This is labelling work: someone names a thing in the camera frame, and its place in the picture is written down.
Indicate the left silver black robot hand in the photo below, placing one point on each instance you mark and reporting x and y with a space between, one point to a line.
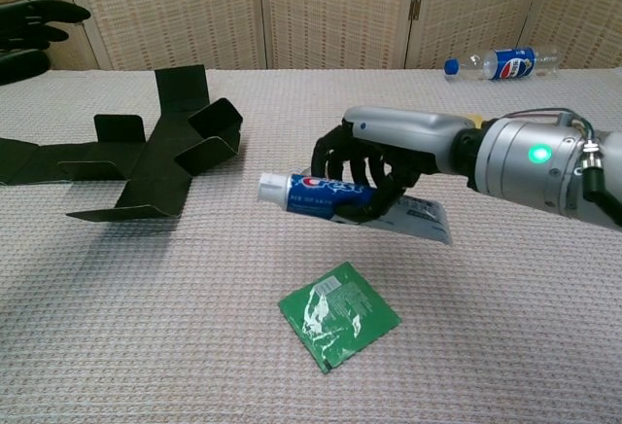
29 18

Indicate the green foil sachet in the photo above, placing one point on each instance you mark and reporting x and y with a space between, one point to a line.
340 317

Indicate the empty Pepsi plastic bottle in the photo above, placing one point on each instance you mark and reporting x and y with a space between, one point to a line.
510 64

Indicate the woven folding screen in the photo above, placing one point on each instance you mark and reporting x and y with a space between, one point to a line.
316 6

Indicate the white waffle tablecloth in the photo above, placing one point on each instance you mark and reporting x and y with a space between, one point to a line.
194 322

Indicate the brass screen hinge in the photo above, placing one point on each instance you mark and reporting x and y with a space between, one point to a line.
414 9

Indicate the yellow green sponge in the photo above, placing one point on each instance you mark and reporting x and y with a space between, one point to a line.
473 119

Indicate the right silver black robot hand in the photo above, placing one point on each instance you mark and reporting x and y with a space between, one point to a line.
403 130

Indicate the black unfolded cardboard box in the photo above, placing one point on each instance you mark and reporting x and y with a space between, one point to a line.
155 171

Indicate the blue white Crest toothpaste tube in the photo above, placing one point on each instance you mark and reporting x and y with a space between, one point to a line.
311 193

